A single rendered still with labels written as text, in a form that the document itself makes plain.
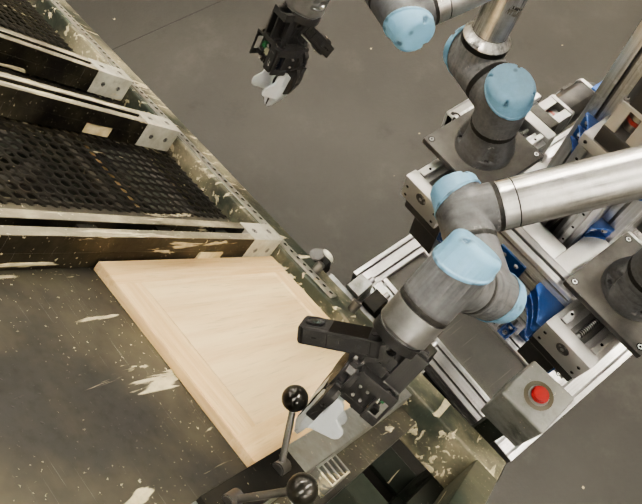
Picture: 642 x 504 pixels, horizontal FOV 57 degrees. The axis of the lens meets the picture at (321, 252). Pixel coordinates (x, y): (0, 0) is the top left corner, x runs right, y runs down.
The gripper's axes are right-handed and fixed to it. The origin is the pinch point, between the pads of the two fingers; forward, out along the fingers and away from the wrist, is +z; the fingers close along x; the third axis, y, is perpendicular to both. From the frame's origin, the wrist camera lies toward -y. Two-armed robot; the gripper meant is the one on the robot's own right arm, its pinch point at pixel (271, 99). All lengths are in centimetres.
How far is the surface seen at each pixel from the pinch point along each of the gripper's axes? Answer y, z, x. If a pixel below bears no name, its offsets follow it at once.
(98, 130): 15.6, 33.4, -32.3
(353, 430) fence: 13, 26, 60
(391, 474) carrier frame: -49, 102, 69
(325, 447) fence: 23, 21, 60
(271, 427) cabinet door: 30, 22, 53
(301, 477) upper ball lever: 43, 0, 64
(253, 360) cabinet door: 22, 26, 40
